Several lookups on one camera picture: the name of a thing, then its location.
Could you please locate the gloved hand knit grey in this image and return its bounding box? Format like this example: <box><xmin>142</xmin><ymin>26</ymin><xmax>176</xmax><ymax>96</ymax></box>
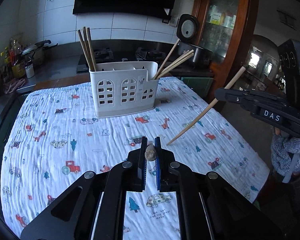
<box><xmin>271</xmin><ymin>127</ymin><xmax>300</xmax><ymax>178</ymax></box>

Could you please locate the light bamboo chopstick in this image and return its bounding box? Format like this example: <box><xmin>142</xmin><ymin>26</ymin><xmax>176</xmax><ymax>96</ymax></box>
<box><xmin>156</xmin><ymin>49</ymin><xmax>195</xmax><ymax>79</ymax></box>
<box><xmin>166</xmin><ymin>65</ymin><xmax>247</xmax><ymax>146</ymax></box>
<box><xmin>153</xmin><ymin>38</ymin><xmax>180</xmax><ymax>79</ymax></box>
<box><xmin>145</xmin><ymin>144</ymin><xmax>157</xmax><ymax>161</ymax></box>
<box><xmin>157</xmin><ymin>52</ymin><xmax>195</xmax><ymax>79</ymax></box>

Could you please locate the steel pressure cooker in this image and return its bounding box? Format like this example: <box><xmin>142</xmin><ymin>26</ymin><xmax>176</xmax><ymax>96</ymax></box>
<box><xmin>22</xmin><ymin>40</ymin><xmax>58</xmax><ymax>64</ymax></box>

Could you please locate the green cap bottle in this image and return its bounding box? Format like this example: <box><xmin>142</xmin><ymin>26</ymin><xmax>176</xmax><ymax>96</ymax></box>
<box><xmin>4</xmin><ymin>47</ymin><xmax>12</xmax><ymax>80</ymax></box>

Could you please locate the pink rag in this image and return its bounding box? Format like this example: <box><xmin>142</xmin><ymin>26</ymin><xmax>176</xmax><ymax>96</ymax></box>
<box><xmin>3</xmin><ymin>78</ymin><xmax>26</xmax><ymax>94</ymax></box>

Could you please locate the black gas stove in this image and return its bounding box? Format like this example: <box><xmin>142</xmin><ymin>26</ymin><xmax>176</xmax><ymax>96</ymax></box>
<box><xmin>76</xmin><ymin>47</ymin><xmax>170</xmax><ymax>74</ymax></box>

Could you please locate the cooking oil bottle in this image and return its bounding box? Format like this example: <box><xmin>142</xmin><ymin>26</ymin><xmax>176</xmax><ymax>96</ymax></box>
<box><xmin>11</xmin><ymin>40</ymin><xmax>26</xmax><ymax>79</ymax></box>

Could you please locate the wooden glass cabinet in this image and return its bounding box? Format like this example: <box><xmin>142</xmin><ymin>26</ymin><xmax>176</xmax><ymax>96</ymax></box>
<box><xmin>192</xmin><ymin>0</ymin><xmax>259</xmax><ymax>101</ymax></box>

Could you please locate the white patterned cloth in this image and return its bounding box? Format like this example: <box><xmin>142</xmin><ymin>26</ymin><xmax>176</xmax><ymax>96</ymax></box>
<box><xmin>0</xmin><ymin>77</ymin><xmax>269</xmax><ymax>236</ymax></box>

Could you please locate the white plastic utensil holder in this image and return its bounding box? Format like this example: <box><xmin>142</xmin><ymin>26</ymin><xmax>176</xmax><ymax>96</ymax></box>
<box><xmin>89</xmin><ymin>61</ymin><xmax>159</xmax><ymax>118</ymax></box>

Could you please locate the white seasoning jar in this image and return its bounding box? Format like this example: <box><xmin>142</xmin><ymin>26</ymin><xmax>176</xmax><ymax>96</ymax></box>
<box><xmin>25</xmin><ymin>61</ymin><xmax>34</xmax><ymax>79</ymax></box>

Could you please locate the dark brown wooden chopstick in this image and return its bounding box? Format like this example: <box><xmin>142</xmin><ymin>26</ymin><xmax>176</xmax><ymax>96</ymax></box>
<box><xmin>86</xmin><ymin>28</ymin><xmax>96</xmax><ymax>72</ymax></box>
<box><xmin>82</xmin><ymin>27</ymin><xmax>94</xmax><ymax>72</ymax></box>
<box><xmin>77</xmin><ymin>29</ymin><xmax>87</xmax><ymax>61</ymax></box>

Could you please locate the black rice cooker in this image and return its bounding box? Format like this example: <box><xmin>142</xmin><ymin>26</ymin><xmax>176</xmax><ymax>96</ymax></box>
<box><xmin>177</xmin><ymin>14</ymin><xmax>212</xmax><ymax>66</ymax></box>

